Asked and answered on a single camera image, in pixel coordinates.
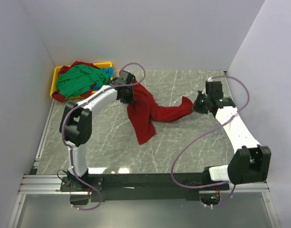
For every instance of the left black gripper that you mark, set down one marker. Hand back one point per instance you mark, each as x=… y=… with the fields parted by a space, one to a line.
x=127 y=95

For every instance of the dark red t shirt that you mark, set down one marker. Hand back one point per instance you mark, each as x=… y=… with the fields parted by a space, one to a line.
x=77 y=80

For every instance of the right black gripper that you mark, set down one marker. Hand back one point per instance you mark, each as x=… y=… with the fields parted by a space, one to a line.
x=200 y=104

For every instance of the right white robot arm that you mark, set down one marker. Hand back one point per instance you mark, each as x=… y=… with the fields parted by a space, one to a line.
x=251 y=160

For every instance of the aluminium frame rail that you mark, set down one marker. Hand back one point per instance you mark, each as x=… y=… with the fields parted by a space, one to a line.
x=114 y=149

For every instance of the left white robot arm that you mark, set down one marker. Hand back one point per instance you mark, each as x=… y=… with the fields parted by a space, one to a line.
x=76 y=124

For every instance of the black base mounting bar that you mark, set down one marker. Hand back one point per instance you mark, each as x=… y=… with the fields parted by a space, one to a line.
x=153 y=186

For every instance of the green t shirt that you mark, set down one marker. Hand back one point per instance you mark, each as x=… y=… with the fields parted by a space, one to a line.
x=80 y=79

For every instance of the blue t shirt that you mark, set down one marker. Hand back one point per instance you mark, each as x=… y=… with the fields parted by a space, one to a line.
x=109 y=71

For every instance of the yellow plastic bin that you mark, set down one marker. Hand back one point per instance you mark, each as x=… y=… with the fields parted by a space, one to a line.
x=54 y=93

